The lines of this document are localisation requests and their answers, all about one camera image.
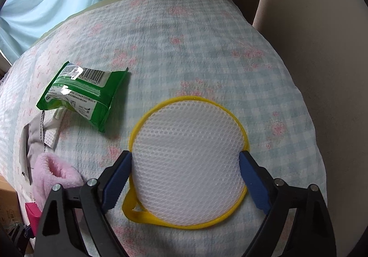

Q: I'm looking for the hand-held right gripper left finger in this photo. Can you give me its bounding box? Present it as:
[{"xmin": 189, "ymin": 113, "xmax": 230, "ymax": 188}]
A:
[{"xmin": 34, "ymin": 150, "xmax": 132, "ymax": 257}]

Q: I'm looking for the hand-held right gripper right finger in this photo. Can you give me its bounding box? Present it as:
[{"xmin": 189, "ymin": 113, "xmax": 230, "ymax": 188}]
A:
[{"xmin": 239, "ymin": 150, "xmax": 337, "ymax": 257}]

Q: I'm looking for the yellow-rimmed white mesh pad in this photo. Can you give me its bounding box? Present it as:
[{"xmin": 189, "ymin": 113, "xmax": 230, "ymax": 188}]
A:
[{"xmin": 122, "ymin": 96, "xmax": 249, "ymax": 230}]

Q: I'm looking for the pink fluffy sock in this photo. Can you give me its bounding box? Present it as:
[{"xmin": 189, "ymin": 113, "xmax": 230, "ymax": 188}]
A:
[{"xmin": 31, "ymin": 152, "xmax": 84, "ymax": 207}]

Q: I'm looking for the grey and white cloth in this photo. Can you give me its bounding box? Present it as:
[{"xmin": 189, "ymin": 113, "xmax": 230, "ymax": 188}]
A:
[{"xmin": 19, "ymin": 109, "xmax": 67, "ymax": 185}]

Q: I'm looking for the magenta box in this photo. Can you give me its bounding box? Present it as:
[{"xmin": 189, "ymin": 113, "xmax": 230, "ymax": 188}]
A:
[{"xmin": 25, "ymin": 202, "xmax": 41, "ymax": 239}]

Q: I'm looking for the green wet wipes packet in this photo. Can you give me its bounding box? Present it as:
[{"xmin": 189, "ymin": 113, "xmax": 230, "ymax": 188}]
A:
[{"xmin": 36, "ymin": 61, "xmax": 132, "ymax": 133}]

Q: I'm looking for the cardboard box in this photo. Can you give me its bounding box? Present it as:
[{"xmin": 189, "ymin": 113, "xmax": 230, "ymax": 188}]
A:
[{"xmin": 0, "ymin": 175, "xmax": 23, "ymax": 227}]

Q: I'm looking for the floral checked bed sheet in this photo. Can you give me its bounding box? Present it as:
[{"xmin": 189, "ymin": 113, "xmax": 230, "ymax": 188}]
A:
[{"xmin": 0, "ymin": 0, "xmax": 328, "ymax": 257}]

